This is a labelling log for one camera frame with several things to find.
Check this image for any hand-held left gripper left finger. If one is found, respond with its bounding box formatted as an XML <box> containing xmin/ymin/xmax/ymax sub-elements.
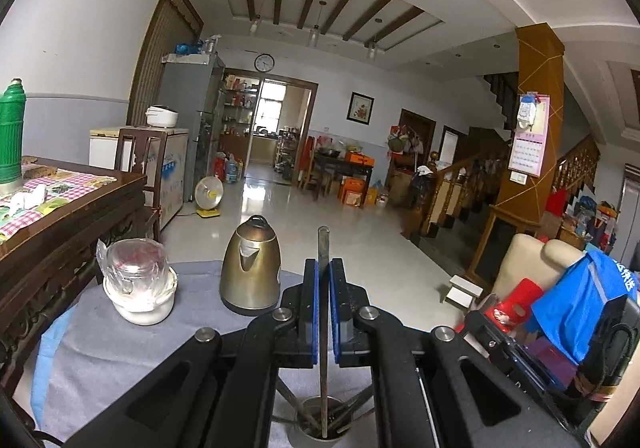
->
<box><xmin>65</xmin><ymin>258</ymin><xmax>321</xmax><ymax>448</ymax></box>

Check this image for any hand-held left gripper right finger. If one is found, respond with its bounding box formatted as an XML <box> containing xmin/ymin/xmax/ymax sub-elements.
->
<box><xmin>328</xmin><ymin>258</ymin><xmax>588</xmax><ymax>448</ymax></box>

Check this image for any thin metal rod utensil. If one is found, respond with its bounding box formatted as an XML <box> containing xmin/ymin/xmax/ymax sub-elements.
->
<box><xmin>317</xmin><ymin>226</ymin><xmax>332</xmax><ymax>441</ymax></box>

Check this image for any grey metal utensil holder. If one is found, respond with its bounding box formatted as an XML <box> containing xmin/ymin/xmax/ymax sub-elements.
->
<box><xmin>287</xmin><ymin>395</ymin><xmax>373</xmax><ymax>448</ymax></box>

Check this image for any red bag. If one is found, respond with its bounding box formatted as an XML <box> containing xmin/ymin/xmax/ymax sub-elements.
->
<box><xmin>455</xmin><ymin>278</ymin><xmax>543</xmax><ymax>333</ymax></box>

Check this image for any gold electric kettle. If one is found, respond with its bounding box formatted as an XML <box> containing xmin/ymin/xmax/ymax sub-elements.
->
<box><xmin>220</xmin><ymin>215</ymin><xmax>282</xmax><ymax>317</ymax></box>

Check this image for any white box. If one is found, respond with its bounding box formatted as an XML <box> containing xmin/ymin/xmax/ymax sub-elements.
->
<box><xmin>445</xmin><ymin>275</ymin><xmax>483</xmax><ymax>309</ymax></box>

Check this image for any dark wooden chopstick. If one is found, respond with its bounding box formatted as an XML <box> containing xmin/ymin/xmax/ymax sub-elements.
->
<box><xmin>337</xmin><ymin>385</ymin><xmax>373</xmax><ymax>431</ymax></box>
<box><xmin>276</xmin><ymin>384</ymin><xmax>313</xmax><ymax>431</ymax></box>

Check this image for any beige chair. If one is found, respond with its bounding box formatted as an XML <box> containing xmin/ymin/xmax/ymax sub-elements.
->
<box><xmin>492</xmin><ymin>233</ymin><xmax>586</xmax><ymax>299</ymax></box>

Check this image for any blue jacket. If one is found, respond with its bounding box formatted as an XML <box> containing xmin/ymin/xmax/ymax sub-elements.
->
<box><xmin>530</xmin><ymin>248</ymin><xmax>638</xmax><ymax>364</ymax></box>

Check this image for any orange cardboard box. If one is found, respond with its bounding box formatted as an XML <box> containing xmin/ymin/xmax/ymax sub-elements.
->
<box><xmin>337</xmin><ymin>178</ymin><xmax>368</xmax><ymax>209</ymax></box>

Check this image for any dark dining table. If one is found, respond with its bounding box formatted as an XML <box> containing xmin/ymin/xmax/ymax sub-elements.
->
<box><xmin>312</xmin><ymin>153</ymin><xmax>375</xmax><ymax>201</ymax></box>

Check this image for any small yellow floor fan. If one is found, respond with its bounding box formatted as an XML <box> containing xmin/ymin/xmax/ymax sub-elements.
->
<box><xmin>194</xmin><ymin>176</ymin><xmax>224</xmax><ymax>219</ymax></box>

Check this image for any metal storage rack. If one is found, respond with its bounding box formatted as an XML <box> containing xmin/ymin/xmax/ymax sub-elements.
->
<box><xmin>277</xmin><ymin>128</ymin><xmax>301</xmax><ymax>179</ymax></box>

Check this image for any white bowl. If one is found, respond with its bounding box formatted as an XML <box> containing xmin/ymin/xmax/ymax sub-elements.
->
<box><xmin>103</xmin><ymin>268</ymin><xmax>178</xmax><ymax>326</ymax></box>

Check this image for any wooden staircase railing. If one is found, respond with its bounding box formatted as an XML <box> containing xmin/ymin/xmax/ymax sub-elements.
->
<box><xmin>420</xmin><ymin>128</ymin><xmax>601</xmax><ymax>239</ymax></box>

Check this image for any clear plastic bag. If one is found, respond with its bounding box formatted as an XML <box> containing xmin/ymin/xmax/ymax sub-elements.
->
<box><xmin>96</xmin><ymin>238</ymin><xmax>171</xmax><ymax>301</ymax></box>

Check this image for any white chest freezer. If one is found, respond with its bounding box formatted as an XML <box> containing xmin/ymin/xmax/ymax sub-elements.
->
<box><xmin>89</xmin><ymin>128</ymin><xmax>190</xmax><ymax>229</ymax></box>

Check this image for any grey fleece tablecloth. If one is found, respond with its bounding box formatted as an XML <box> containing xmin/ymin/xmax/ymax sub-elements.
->
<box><xmin>37</xmin><ymin>260</ymin><xmax>311</xmax><ymax>444</ymax></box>

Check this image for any kitchen shelf unit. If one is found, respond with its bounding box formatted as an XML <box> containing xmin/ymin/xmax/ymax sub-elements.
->
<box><xmin>220</xmin><ymin>72</ymin><xmax>261</xmax><ymax>163</ymax></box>

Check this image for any grey refrigerator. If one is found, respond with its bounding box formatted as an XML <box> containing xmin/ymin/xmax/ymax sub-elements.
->
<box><xmin>159</xmin><ymin>54</ymin><xmax>226</xmax><ymax>203</ymax></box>

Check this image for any dark wooden chair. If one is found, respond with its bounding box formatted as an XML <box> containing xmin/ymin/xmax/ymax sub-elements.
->
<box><xmin>115</xmin><ymin>127</ymin><xmax>168</xmax><ymax>243</ymax></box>

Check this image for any white rice cooker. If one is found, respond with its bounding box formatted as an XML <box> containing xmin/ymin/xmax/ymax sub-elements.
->
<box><xmin>145</xmin><ymin>105</ymin><xmax>179</xmax><ymax>129</ymax></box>

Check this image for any carved dark wooden table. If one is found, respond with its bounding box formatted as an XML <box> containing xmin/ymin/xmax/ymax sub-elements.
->
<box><xmin>0</xmin><ymin>158</ymin><xmax>148</xmax><ymax>389</ymax></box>

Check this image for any blue tablecloth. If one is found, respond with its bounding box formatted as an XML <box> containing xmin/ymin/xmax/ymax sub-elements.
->
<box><xmin>37</xmin><ymin>313</ymin><xmax>76</xmax><ymax>379</ymax></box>

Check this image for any wooden pillar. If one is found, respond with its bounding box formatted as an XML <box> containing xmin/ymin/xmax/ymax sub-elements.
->
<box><xmin>492</xmin><ymin>25</ymin><xmax>566</xmax><ymax>253</ymax></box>

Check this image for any checkered table cover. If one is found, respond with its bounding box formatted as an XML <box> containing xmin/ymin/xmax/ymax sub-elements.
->
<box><xmin>0</xmin><ymin>168</ymin><xmax>118</xmax><ymax>241</ymax></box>

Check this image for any brown wooden door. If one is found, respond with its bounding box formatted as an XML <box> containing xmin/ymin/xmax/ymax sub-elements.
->
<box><xmin>126</xmin><ymin>0</ymin><xmax>204</xmax><ymax>129</ymax></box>

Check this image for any white tissue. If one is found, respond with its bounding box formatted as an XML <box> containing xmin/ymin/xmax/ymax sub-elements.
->
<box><xmin>10</xmin><ymin>188</ymin><xmax>47</xmax><ymax>209</ymax></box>

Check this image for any green thermos flask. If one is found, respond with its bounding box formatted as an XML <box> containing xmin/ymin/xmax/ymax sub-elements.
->
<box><xmin>0</xmin><ymin>76</ymin><xmax>27</xmax><ymax>196</ymax></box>

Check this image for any pink wall calendar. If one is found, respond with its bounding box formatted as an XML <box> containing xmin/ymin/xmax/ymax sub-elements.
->
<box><xmin>507</xmin><ymin>92</ymin><xmax>551</xmax><ymax>179</ymax></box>

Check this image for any framed wall picture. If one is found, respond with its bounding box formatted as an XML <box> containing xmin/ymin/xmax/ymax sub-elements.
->
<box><xmin>346</xmin><ymin>92</ymin><xmax>375</xmax><ymax>123</ymax></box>

